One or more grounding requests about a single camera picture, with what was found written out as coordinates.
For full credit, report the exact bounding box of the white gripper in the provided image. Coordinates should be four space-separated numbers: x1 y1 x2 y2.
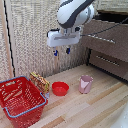
46 27 83 57

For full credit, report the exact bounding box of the red bowl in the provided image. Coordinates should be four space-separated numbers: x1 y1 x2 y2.
51 81 70 97

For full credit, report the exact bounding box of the red shopping basket blue rim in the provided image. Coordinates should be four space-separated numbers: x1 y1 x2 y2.
0 75 49 128

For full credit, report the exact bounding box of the colourful snack bag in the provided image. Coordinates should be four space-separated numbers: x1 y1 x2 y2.
29 71 51 96

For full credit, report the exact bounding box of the pink cup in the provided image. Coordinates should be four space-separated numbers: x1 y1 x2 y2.
78 74 94 95

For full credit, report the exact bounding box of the brown drawer cabinet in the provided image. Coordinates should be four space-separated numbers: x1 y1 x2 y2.
81 9 128 82

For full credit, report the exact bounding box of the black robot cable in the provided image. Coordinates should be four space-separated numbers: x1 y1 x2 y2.
80 16 128 37

